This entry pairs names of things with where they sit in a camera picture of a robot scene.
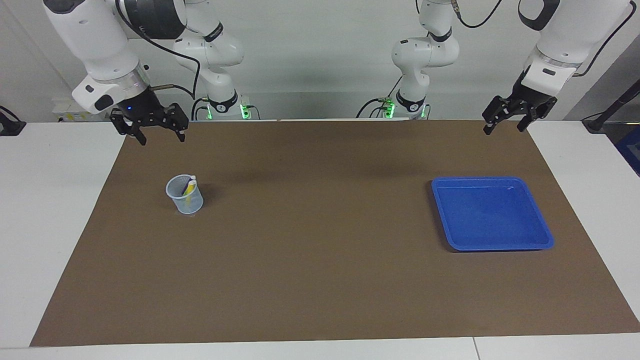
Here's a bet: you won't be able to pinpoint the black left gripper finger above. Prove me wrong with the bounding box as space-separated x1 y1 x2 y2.
482 96 512 136
518 96 558 133

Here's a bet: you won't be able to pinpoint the blue plastic tray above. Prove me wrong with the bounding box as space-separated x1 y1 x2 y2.
431 176 555 252

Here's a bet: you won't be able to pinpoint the black stand pole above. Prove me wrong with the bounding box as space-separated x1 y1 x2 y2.
582 80 640 134

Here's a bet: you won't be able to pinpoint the white box yellow labels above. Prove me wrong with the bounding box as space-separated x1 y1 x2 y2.
51 96 115 123

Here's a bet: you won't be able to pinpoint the translucent plastic pen cup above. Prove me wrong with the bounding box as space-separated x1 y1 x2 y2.
165 174 205 215

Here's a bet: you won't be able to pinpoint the blue box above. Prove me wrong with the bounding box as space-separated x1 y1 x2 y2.
615 125 640 177

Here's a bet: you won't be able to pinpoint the brown table mat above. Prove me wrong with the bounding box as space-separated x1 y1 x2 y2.
30 119 640 347

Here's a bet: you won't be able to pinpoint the black base cable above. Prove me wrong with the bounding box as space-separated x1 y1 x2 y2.
356 90 403 119
191 96 211 121

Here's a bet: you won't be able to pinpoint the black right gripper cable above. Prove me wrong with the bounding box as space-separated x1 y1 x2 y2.
115 0 201 101

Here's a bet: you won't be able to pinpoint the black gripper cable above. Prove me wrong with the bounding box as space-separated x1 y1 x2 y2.
572 0 640 78
115 0 201 101

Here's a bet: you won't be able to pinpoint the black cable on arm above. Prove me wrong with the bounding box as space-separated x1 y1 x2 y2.
451 0 503 29

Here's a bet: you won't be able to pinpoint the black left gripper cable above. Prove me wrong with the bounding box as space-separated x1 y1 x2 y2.
572 0 640 78

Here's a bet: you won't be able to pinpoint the black clamp mount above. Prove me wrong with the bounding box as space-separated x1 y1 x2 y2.
0 106 27 137

